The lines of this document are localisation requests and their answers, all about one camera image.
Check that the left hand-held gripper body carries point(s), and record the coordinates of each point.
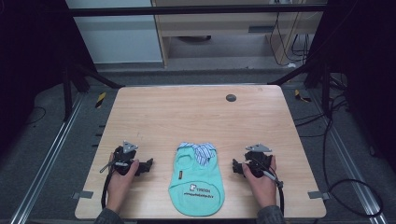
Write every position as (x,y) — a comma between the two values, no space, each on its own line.
(126,155)

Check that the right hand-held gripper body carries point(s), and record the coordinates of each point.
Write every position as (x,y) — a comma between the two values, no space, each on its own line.
(257,160)

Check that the mint green pet shirt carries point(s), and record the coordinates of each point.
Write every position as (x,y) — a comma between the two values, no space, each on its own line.
(197,180)

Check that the person's right hand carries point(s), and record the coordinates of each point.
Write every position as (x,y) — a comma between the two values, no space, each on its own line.
(263,185)

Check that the person's left hand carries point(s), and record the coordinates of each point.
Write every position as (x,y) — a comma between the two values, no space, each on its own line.
(120,183)

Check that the grey tape strip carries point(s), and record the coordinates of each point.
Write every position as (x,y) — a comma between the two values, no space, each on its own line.
(318,195)
(82,195)

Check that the yellow black striped tape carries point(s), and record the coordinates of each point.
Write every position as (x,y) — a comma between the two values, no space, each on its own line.
(301,96)
(100,100)

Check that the grey round table grommet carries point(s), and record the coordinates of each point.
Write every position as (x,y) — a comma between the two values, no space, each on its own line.
(231,98)

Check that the black metal stand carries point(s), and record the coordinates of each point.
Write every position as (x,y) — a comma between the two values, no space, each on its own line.
(317,81)
(74,87)

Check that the white cabinet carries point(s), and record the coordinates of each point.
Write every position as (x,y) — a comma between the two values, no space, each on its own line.
(116,34)

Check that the light wooden desk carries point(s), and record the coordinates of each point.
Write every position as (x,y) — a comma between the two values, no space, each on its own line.
(230,28)

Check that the aluminium floor rail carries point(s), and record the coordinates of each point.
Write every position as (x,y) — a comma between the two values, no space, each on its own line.
(46,158)
(345,155)

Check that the black frame crossbar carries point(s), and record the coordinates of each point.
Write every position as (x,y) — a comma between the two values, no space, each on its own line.
(196,11)

